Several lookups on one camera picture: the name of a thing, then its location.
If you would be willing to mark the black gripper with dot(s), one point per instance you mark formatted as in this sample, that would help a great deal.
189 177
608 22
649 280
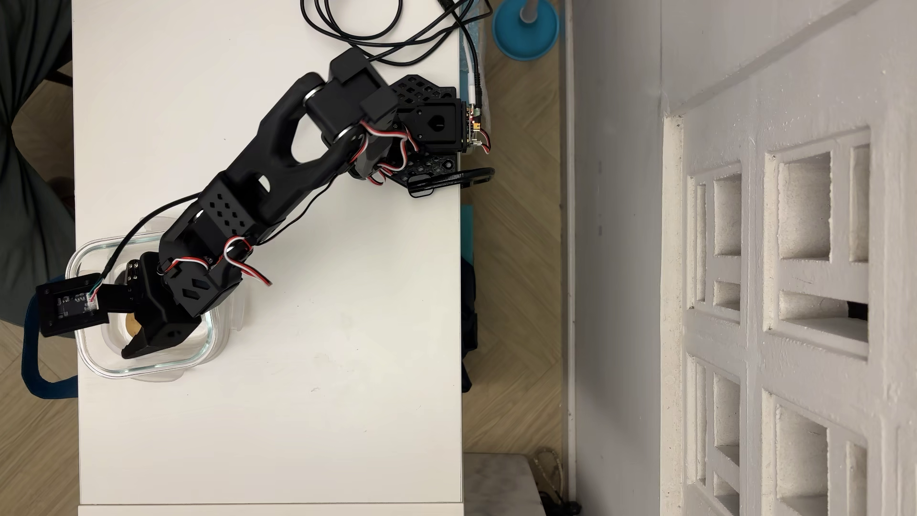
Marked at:
161 328

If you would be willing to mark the brown speckled potato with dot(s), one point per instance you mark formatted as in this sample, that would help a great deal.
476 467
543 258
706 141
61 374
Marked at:
133 325

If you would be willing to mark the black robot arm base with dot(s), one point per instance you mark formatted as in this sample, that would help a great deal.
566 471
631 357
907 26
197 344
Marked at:
437 122

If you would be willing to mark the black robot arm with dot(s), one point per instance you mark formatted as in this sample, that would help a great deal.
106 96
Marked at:
251 172

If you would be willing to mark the clear glass container box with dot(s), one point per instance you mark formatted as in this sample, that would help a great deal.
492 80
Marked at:
208 344

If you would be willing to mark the dark grey cloth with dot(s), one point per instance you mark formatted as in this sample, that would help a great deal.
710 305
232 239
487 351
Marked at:
28 179

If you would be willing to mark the black bag beside table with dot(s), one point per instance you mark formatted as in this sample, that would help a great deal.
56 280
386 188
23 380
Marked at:
468 322

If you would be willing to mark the black table clamp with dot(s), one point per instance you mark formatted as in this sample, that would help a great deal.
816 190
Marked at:
451 178

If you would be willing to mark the green controller circuit board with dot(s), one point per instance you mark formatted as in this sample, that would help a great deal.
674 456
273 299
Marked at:
474 129

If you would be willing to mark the white marble stool top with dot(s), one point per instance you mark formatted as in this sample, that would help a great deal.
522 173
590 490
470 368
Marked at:
501 487

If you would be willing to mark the blue round stand base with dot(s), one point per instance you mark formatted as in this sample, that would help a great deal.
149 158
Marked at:
526 36

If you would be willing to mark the white slotted plastic crate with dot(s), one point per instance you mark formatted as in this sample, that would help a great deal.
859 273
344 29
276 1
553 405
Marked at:
881 215

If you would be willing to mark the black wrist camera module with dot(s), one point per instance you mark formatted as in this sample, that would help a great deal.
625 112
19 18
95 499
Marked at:
64 304

